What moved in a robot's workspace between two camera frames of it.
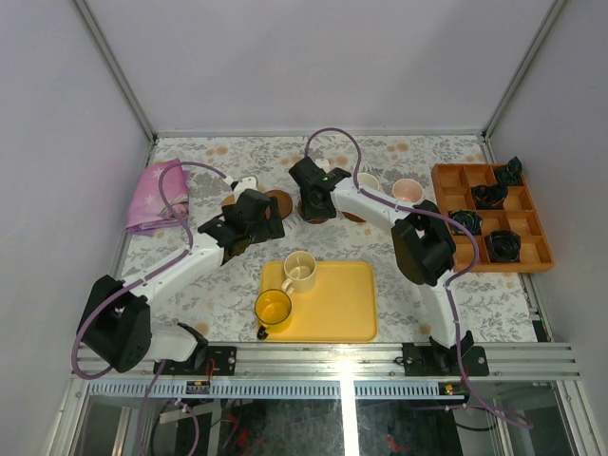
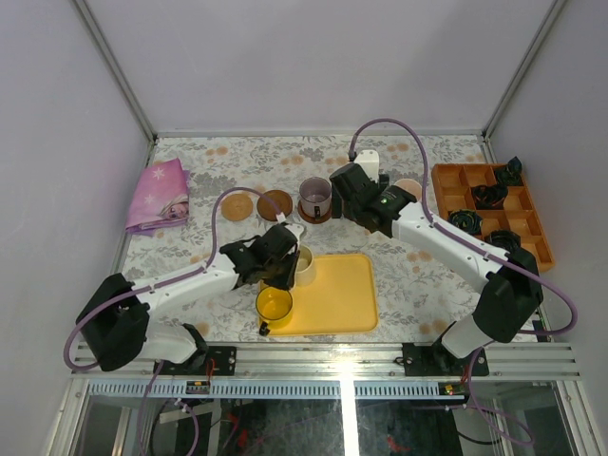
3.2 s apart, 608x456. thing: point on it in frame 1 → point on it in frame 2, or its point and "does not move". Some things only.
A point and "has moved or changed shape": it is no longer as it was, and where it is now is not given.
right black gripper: (309, 212) → (336, 204)
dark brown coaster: (313, 220) does not move
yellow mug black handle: (273, 310) does not move
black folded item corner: (510, 174) does not move
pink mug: (408, 191) does not move
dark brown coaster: (285, 202) does not move
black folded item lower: (503, 246) does not move
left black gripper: (274, 218) → (289, 259)
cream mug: (301, 270) has moved or changed shape
